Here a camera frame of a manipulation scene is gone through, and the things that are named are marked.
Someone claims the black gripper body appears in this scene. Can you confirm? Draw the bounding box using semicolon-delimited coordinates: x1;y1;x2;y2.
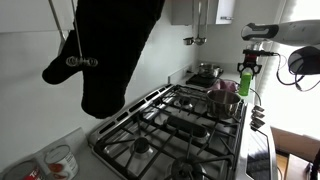
242;48;268;67

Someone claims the green plastic bottle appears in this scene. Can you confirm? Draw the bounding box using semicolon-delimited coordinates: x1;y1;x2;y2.
237;68;253;98

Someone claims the small stainless steel pot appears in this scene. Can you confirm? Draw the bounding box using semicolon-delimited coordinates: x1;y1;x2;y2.
205;88;242;120

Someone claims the pink cloth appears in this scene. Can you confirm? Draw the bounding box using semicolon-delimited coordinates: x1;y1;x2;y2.
212;78;240;93

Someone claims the round steel cooker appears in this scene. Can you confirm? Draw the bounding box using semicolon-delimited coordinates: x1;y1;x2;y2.
196;62;224;80

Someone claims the flat black cooktop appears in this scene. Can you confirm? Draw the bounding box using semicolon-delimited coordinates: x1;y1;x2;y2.
185;73;220;89

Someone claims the hanging steel ladle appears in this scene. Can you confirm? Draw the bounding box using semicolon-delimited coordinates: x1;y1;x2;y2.
182;0;208;47

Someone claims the wooden board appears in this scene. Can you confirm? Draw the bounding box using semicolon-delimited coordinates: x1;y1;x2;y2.
271;127;320;164

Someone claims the stainless steel gas stove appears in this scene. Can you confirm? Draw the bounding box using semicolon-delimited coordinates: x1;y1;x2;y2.
87;83;279;180

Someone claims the black oven mitt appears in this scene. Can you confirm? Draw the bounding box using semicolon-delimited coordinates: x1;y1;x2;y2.
41;0;166;120

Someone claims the hanging metal coil whisk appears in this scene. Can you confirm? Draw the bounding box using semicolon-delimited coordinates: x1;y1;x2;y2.
48;0;100;68

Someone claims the tomato picture tin can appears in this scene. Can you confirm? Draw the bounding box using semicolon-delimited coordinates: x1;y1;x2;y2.
44;144;80;180

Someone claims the red lettered tin can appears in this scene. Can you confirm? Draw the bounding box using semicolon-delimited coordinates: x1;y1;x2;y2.
2;159;46;180

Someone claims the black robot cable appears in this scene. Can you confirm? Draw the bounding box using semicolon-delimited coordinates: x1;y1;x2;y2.
258;50;320;93

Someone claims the white wall cabinet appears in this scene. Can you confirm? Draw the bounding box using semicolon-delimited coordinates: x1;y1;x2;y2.
171;0;236;26
0;0;76;34

